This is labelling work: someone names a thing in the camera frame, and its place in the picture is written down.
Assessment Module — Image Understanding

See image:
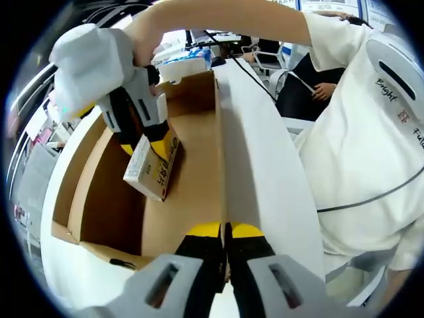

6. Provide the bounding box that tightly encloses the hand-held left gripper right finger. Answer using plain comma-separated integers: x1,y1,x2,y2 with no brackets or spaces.
227,221,368,318

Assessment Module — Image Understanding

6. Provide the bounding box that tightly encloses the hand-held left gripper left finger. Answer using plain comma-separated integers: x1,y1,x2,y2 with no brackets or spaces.
79,221,227,318

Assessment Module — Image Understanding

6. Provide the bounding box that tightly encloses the white pink carton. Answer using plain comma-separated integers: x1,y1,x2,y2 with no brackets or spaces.
158,61,209,81

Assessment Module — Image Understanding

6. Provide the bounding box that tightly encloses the yellow white small box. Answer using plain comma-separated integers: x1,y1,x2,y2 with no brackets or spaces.
123,127,182,202

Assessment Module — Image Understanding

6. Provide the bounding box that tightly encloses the brown cardboard shoe box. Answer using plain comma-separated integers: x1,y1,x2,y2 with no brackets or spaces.
51,69,233,271

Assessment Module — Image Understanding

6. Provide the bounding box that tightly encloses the person's right hand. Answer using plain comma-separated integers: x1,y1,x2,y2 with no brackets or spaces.
123,13,160,98

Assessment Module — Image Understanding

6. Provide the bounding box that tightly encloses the white furniture piece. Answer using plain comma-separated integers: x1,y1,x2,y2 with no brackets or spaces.
324,250,396,307

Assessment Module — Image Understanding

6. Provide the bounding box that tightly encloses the white office chair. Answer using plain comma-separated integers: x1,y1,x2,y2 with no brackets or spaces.
241,44,286,71

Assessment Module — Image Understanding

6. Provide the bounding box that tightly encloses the person in white shirt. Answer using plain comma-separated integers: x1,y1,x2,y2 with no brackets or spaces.
293,11,424,271

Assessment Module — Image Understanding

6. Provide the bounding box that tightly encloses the white wearable device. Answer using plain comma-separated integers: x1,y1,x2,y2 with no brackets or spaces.
366,25,424,125

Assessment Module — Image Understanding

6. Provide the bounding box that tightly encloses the grey device cable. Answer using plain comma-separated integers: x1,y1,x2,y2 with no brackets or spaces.
316,167,424,213

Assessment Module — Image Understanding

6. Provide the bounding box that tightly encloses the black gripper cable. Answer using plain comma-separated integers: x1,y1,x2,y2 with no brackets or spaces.
202,28,278,102

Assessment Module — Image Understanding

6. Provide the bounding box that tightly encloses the wall chart poster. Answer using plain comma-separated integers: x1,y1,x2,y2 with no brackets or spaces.
297,0,362,14

